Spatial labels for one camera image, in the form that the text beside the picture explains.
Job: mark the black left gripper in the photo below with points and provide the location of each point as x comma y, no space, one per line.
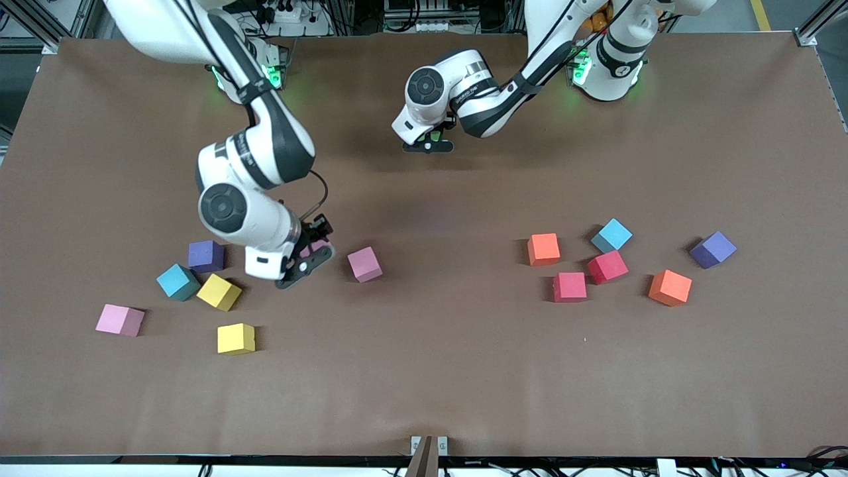
449,126

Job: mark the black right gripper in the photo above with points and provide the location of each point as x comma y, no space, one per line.
313,233

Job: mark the green foam cube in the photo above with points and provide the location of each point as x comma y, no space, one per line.
434,136

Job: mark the pink foam cube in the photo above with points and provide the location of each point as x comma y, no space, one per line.
317,248
365,264
120,320

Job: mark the yellow foam cube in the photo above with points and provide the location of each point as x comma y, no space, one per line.
236,338
219,292

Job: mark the orange foam cube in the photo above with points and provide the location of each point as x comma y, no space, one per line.
670,287
544,249

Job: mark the red foam cube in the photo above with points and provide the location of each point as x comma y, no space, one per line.
607,267
570,287

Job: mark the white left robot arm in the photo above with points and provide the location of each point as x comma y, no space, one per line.
477,93

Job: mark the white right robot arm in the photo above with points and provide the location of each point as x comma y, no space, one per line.
265,152

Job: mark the metal equipment rack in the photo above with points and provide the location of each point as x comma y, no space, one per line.
424,13

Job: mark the purple foam cube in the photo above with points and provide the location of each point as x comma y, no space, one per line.
205,256
713,250

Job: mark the blue foam cube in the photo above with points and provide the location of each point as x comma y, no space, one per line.
177,281
611,235

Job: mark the white power strip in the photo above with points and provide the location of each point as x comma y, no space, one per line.
311,26

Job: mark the orange bag pile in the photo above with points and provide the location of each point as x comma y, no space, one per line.
596,23

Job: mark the white plug box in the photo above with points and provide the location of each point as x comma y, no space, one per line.
666,469

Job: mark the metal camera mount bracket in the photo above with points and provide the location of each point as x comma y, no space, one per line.
424,460

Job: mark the aluminium frame post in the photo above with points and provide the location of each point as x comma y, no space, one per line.
50,46
807,40

